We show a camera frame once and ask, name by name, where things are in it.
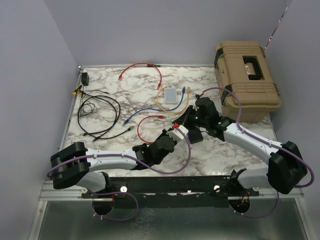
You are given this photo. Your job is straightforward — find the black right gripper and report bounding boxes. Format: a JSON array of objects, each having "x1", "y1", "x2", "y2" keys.
[{"x1": 174, "y1": 104, "x2": 209, "y2": 130}]

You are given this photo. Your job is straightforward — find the black network switch box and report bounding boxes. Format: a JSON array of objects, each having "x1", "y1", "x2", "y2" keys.
[{"x1": 188, "y1": 129, "x2": 204, "y2": 144}]

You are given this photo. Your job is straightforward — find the red ethernet cable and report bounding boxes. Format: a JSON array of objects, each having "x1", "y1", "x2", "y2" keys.
[
  {"x1": 118, "y1": 62, "x2": 163, "y2": 90},
  {"x1": 137, "y1": 115, "x2": 167, "y2": 145}
]

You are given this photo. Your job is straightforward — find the blue ethernet cable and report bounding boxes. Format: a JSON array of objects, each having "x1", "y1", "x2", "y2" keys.
[{"x1": 122, "y1": 86, "x2": 188, "y2": 127}]

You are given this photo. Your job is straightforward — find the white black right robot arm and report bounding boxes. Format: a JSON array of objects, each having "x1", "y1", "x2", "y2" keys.
[{"x1": 173, "y1": 97, "x2": 307, "y2": 196}]

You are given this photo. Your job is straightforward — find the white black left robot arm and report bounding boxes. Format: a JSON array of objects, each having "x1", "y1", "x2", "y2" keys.
[{"x1": 48, "y1": 128, "x2": 184, "y2": 198}]

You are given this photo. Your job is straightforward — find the white small router box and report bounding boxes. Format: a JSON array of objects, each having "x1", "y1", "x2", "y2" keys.
[{"x1": 164, "y1": 88, "x2": 178, "y2": 105}]

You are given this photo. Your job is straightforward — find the tan plastic tool case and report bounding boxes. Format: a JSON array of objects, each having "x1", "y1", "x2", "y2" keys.
[{"x1": 214, "y1": 40, "x2": 281, "y2": 123}]

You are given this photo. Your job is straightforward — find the yellow black screwdriver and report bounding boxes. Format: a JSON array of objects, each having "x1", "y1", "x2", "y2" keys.
[{"x1": 72, "y1": 84, "x2": 83, "y2": 96}]

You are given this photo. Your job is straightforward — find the black power adapter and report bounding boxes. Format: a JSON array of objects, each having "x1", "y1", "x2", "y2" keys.
[{"x1": 80, "y1": 72, "x2": 90, "y2": 87}]

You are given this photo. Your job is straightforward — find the yellow ethernet cable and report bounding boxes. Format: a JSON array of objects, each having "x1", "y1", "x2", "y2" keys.
[{"x1": 156, "y1": 86, "x2": 192, "y2": 115}]

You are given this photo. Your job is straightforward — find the black ethernet cable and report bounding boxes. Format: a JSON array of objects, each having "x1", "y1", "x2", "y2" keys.
[{"x1": 77, "y1": 95, "x2": 135, "y2": 143}]

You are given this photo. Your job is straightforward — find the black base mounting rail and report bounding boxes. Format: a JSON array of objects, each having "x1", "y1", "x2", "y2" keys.
[{"x1": 79, "y1": 175, "x2": 259, "y2": 211}]

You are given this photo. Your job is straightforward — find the green screwdriver at wall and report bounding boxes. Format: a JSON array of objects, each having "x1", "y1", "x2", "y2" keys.
[{"x1": 146, "y1": 64, "x2": 161, "y2": 68}]

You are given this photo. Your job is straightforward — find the thin black adapter cord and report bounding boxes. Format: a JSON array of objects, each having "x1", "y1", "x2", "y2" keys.
[{"x1": 77, "y1": 82, "x2": 110, "y2": 118}]

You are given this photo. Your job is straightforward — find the aluminium frame rail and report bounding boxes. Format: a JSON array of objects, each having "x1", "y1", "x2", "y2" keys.
[{"x1": 27, "y1": 66, "x2": 83, "y2": 240}]

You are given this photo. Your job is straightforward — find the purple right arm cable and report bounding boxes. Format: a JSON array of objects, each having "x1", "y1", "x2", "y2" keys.
[{"x1": 198, "y1": 87, "x2": 315, "y2": 218}]

